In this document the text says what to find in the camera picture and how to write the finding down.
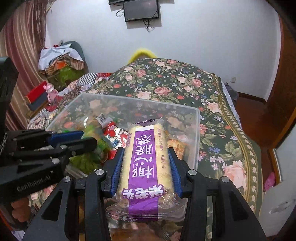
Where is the clear plastic storage bin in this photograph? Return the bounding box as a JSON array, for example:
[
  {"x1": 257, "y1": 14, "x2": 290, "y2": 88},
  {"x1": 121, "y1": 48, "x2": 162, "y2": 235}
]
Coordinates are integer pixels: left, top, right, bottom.
[{"x1": 46, "y1": 92, "x2": 200, "y2": 169}]

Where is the wooden door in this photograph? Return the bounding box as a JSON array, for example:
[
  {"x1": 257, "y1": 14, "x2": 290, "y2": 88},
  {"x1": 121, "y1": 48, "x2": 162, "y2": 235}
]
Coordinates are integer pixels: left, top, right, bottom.
[{"x1": 267, "y1": 18, "x2": 295, "y2": 149}]

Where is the clear bag bread with barcode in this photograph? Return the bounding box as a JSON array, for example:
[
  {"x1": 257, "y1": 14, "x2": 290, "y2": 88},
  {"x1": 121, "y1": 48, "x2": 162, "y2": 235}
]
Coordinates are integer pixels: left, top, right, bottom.
[{"x1": 77, "y1": 113, "x2": 113, "y2": 140}]

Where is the wall power socket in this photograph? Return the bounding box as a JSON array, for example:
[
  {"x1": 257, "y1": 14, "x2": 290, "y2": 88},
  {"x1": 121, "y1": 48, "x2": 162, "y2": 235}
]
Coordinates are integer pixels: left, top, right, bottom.
[{"x1": 230, "y1": 77, "x2": 236, "y2": 83}]

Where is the green pea snack packet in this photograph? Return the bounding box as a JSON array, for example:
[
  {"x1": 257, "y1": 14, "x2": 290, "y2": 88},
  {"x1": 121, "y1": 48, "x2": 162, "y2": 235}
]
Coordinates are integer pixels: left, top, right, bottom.
[{"x1": 70, "y1": 124, "x2": 111, "y2": 174}]

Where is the red snack bag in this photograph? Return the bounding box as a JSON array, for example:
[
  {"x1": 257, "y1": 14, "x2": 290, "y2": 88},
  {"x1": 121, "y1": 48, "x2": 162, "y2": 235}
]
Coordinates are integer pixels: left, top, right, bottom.
[{"x1": 103, "y1": 121, "x2": 128, "y2": 160}]

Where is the red box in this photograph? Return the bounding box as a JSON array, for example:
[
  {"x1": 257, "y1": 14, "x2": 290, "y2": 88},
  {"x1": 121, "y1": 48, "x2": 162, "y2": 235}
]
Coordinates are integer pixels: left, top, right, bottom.
[{"x1": 25, "y1": 81, "x2": 47, "y2": 104}]

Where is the yellow curved headboard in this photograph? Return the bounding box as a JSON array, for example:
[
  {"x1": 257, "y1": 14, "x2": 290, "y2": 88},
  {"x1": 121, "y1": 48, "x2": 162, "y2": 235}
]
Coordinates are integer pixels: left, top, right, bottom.
[{"x1": 128, "y1": 48, "x2": 157, "y2": 64}]

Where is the patchwork quilt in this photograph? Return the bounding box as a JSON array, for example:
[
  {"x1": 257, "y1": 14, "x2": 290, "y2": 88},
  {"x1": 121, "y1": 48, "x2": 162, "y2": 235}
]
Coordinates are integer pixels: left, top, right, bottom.
[{"x1": 27, "y1": 73, "x2": 111, "y2": 129}]

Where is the striped red gold curtain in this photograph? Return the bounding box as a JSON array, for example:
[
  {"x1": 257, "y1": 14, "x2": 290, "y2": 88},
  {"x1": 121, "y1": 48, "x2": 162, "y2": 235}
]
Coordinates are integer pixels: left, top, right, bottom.
[{"x1": 1, "y1": 1, "x2": 48, "y2": 130}]

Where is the orange wafer biscuit pack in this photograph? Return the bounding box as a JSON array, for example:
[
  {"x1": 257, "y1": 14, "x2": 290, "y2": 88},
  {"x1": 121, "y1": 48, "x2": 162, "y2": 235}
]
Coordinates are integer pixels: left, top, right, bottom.
[{"x1": 166, "y1": 138, "x2": 186, "y2": 160}]

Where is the pile of clothes on chair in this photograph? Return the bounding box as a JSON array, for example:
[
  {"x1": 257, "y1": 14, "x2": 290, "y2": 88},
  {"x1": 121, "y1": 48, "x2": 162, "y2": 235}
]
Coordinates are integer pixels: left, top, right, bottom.
[{"x1": 38, "y1": 41, "x2": 88, "y2": 91}]

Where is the small black monitor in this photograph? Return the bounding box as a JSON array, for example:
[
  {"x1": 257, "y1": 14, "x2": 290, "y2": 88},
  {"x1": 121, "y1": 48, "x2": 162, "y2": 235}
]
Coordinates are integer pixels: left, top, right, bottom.
[{"x1": 123, "y1": 0, "x2": 159, "y2": 22}]

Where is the purple label cracker pack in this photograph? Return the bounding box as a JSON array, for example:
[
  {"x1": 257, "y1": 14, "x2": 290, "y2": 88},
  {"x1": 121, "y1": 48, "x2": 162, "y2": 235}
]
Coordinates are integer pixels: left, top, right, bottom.
[{"x1": 106, "y1": 118, "x2": 184, "y2": 221}]

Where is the left hand holding gripper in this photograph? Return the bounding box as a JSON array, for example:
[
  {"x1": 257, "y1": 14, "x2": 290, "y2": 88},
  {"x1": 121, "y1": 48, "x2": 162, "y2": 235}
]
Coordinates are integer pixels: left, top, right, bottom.
[{"x1": 11, "y1": 197, "x2": 31, "y2": 223}]

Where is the grey backpack on floor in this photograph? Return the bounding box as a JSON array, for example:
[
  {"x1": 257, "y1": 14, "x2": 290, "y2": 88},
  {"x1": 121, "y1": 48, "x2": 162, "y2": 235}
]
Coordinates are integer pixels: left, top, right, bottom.
[{"x1": 225, "y1": 82, "x2": 239, "y2": 106}]

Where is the wall mounted black television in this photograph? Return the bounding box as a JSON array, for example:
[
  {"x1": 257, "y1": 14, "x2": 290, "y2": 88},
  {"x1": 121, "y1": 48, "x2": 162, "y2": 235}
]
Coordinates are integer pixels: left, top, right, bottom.
[{"x1": 108, "y1": 0, "x2": 128, "y2": 5}]

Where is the pink plush toy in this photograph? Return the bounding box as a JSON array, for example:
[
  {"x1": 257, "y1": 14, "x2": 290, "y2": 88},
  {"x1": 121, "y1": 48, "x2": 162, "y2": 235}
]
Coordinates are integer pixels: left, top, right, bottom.
[{"x1": 44, "y1": 83, "x2": 58, "y2": 103}]

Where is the floral bedspread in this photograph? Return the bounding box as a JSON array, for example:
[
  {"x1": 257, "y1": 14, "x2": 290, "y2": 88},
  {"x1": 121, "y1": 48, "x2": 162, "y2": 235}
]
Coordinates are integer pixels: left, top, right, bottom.
[{"x1": 26, "y1": 58, "x2": 265, "y2": 241}]

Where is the white suitcase with stickers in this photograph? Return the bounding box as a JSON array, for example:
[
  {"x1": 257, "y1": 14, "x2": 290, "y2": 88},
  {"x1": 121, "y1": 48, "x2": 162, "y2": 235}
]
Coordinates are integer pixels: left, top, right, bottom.
[{"x1": 258, "y1": 176, "x2": 295, "y2": 237}]

